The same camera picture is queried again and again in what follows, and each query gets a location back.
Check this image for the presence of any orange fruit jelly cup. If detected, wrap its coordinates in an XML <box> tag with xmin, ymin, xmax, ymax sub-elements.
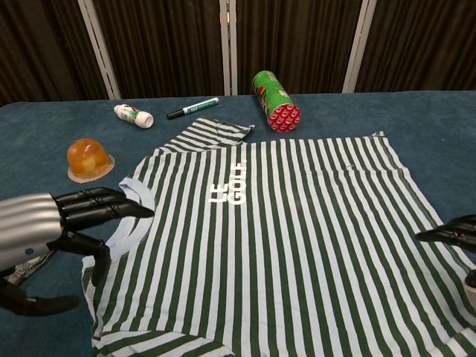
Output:
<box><xmin>66</xmin><ymin>137</ymin><xmax>116</xmax><ymax>184</ymax></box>

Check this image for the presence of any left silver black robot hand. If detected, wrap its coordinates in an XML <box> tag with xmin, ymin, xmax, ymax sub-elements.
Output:
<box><xmin>0</xmin><ymin>187</ymin><xmax>155</xmax><ymax>317</ymax></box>

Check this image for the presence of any white partition frame post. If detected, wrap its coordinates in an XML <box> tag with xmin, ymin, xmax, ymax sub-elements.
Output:
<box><xmin>77</xmin><ymin>0</ymin><xmax>122</xmax><ymax>100</ymax></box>
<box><xmin>218</xmin><ymin>0</ymin><xmax>239</xmax><ymax>96</ymax></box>
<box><xmin>341</xmin><ymin>0</ymin><xmax>379</xmax><ymax>94</ymax></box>

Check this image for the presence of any small white glue bottle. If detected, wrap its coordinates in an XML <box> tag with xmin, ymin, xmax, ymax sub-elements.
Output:
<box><xmin>113</xmin><ymin>103</ymin><xmax>155</xmax><ymax>130</ymax></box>

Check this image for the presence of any dark pleated partition panel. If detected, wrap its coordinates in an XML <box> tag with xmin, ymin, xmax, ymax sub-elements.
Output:
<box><xmin>355</xmin><ymin>0</ymin><xmax>476</xmax><ymax>93</ymax></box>
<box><xmin>0</xmin><ymin>0</ymin><xmax>112</xmax><ymax>107</ymax></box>
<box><xmin>236</xmin><ymin>0</ymin><xmax>364</xmax><ymax>96</ymax></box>
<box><xmin>91</xmin><ymin>0</ymin><xmax>226</xmax><ymax>100</ymax></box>

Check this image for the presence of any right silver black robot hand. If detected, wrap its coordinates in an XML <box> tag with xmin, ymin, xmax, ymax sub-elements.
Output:
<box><xmin>414</xmin><ymin>213</ymin><xmax>476</xmax><ymax>298</ymax></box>

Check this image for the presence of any green white striped T-shirt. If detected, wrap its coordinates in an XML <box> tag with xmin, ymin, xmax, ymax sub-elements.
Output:
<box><xmin>80</xmin><ymin>117</ymin><xmax>476</xmax><ymax>357</ymax></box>

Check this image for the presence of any green snack can red lid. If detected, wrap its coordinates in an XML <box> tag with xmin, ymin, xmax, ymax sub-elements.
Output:
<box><xmin>251</xmin><ymin>70</ymin><xmax>303</xmax><ymax>134</ymax></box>

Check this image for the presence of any correction tape dispenser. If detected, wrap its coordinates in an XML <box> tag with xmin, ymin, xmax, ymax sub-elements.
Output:
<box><xmin>7</xmin><ymin>251</ymin><xmax>54</xmax><ymax>284</ymax></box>

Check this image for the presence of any white green marker pen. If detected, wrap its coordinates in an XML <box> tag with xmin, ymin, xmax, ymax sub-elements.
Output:
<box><xmin>166</xmin><ymin>97</ymin><xmax>220</xmax><ymax>120</ymax></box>

